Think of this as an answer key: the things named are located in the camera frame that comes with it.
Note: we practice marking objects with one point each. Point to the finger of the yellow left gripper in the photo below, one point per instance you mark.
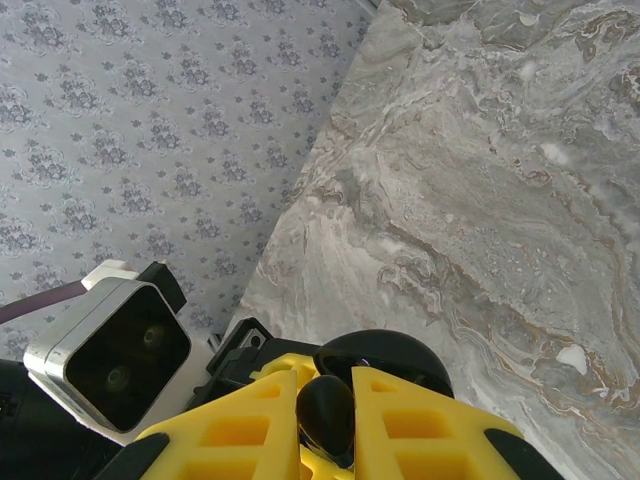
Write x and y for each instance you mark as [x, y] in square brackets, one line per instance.
[282, 364]
[325, 470]

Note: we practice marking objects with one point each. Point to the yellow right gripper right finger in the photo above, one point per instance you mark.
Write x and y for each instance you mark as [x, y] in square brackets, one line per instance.
[425, 440]

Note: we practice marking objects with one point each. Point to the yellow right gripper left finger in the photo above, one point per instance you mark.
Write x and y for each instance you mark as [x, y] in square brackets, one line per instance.
[235, 440]

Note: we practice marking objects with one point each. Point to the black earbud charging case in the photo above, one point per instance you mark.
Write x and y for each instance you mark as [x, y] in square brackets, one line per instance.
[390, 350]

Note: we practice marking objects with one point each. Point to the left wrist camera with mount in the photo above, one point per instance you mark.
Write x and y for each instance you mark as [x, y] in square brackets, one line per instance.
[115, 360]

